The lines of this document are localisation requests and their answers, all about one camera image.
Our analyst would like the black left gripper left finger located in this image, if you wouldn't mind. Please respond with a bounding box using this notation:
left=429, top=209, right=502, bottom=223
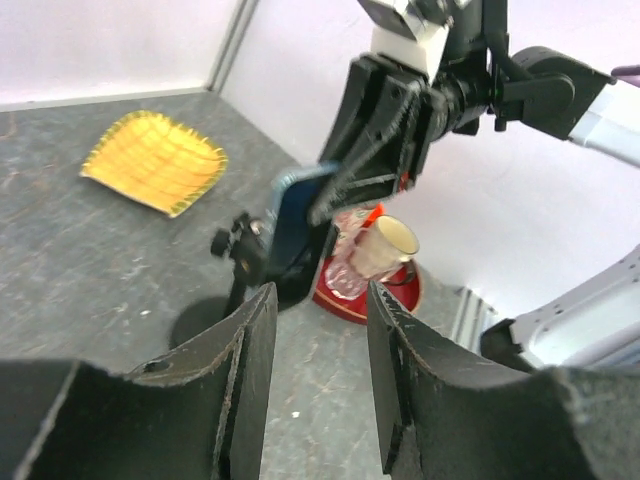
left=1, top=284, right=278, bottom=479

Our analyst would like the black phone clear case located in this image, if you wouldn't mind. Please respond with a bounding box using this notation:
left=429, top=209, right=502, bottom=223
left=262, top=162, right=338, bottom=276

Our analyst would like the red round tray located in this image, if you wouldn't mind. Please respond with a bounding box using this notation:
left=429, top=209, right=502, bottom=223
left=311, top=202, right=423, bottom=324

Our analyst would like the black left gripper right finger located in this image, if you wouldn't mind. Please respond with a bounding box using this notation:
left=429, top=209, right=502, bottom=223
left=367, top=283, right=639, bottom=479

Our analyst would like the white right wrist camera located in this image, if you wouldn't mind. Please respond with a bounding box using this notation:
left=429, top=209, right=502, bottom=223
left=358, top=0, right=453, bottom=83

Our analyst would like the black phone stand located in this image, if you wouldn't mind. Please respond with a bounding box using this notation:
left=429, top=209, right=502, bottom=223
left=168, top=211, right=337, bottom=351

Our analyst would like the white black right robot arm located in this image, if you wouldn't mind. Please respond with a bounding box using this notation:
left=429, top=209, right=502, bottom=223
left=307, top=1, right=639, bottom=370

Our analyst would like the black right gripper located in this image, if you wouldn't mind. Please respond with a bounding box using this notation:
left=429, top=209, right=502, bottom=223
left=307, top=57, right=446, bottom=225

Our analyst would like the clear glass cup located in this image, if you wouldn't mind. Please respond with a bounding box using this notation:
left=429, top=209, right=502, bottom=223
left=324, top=228, right=380, bottom=300

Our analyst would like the cream ceramic cup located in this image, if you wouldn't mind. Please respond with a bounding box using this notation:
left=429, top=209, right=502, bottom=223
left=349, top=215, right=420, bottom=279

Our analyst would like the woven bamboo tray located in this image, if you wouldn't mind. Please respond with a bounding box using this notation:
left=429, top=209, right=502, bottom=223
left=80, top=110, right=228, bottom=218

